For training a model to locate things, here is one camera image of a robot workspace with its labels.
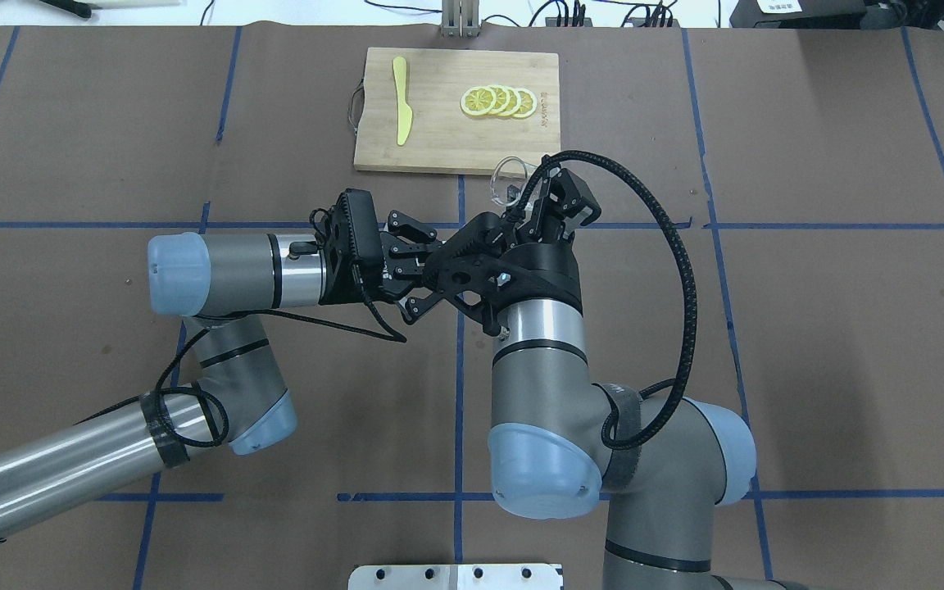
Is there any clear glass measuring cup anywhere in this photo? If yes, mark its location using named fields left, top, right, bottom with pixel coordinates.
left=488, top=156, right=537, bottom=208

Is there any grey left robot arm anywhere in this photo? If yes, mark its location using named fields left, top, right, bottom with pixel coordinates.
left=0, top=225, right=465, bottom=588

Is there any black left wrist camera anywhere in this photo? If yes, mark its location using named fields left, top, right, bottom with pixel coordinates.
left=323, top=188, right=384, bottom=299

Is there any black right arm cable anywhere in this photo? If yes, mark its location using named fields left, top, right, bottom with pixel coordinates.
left=517, top=150, right=699, bottom=451

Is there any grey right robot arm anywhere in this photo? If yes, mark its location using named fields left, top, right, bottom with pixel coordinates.
left=424, top=213, right=797, bottom=589

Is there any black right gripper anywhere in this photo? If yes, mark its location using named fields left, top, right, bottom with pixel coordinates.
left=423, top=212, right=583, bottom=336

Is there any yellow plastic knife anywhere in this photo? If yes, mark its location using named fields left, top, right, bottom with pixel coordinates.
left=391, top=56, right=415, bottom=147

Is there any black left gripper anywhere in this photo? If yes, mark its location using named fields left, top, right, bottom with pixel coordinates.
left=379, top=210, right=460, bottom=322

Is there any bamboo cutting board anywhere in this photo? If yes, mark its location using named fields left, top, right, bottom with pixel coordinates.
left=353, top=46, right=561, bottom=175

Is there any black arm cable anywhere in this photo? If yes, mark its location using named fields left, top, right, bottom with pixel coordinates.
left=70, top=209, right=407, bottom=450
left=517, top=150, right=699, bottom=451

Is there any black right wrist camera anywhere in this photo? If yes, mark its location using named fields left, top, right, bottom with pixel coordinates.
left=527, top=167, right=602, bottom=245

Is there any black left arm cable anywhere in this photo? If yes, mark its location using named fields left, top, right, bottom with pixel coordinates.
left=70, top=209, right=407, bottom=450

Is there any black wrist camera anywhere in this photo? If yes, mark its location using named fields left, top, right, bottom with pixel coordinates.
left=527, top=167, right=602, bottom=245
left=323, top=188, right=384, bottom=299

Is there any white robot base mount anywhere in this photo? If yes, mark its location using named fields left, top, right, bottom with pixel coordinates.
left=347, top=563, right=565, bottom=589

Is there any aluminium frame post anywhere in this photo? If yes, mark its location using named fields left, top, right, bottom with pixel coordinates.
left=441, top=0, right=482, bottom=39

